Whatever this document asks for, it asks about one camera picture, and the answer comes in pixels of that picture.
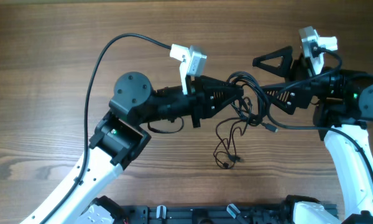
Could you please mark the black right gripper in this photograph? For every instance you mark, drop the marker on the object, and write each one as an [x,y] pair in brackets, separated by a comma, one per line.
[302,73]

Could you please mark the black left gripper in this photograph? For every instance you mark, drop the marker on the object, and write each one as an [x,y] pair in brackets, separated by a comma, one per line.
[201,99]

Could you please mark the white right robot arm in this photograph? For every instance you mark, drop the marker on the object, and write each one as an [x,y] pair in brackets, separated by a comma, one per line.
[345,105]

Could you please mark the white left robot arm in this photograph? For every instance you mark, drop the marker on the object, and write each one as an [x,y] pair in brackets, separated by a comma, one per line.
[118,138]

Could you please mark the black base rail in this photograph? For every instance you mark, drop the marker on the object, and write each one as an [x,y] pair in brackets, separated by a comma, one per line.
[105,210]

